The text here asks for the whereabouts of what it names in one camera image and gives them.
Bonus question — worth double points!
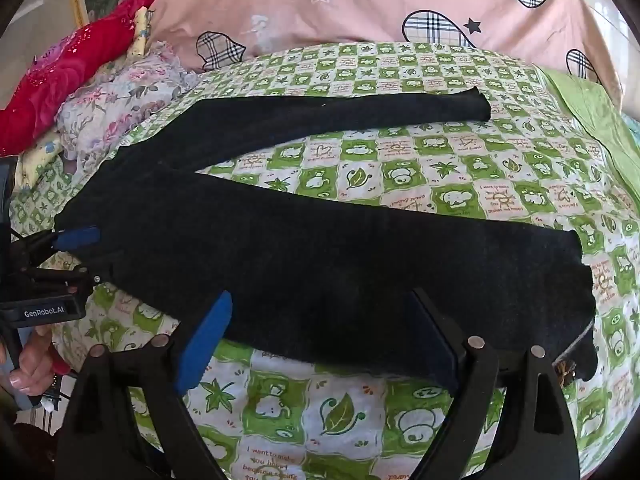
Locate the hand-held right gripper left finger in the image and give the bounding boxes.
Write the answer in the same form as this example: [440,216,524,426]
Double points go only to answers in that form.
[54,290,236,480]

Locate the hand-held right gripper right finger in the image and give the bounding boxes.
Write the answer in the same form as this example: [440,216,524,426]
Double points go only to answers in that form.
[405,287,581,480]

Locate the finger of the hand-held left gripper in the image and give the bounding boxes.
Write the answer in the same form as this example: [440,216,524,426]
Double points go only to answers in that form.
[20,266,103,295]
[10,226,102,267]

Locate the black pants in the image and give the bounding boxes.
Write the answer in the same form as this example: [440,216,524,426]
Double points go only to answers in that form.
[52,86,599,382]

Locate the person's left hand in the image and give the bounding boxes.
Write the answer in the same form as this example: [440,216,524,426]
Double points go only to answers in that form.
[0,326,72,397]

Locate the floral ruffled cloth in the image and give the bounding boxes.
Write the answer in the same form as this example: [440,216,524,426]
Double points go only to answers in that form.
[54,40,202,172]

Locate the red sequined garment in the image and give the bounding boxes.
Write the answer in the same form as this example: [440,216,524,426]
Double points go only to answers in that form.
[0,0,159,158]

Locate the green patterned bed sheet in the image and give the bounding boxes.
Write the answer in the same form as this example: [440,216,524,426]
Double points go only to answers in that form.
[10,41,640,480]

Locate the yellow floral cloth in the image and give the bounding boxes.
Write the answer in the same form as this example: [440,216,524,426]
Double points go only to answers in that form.
[12,5,154,192]

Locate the plain green cloth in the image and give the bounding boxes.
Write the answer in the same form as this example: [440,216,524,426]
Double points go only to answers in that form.
[541,66,640,187]

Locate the pink quilt with plaid hearts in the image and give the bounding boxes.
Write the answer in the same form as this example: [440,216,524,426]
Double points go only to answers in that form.
[146,0,627,111]

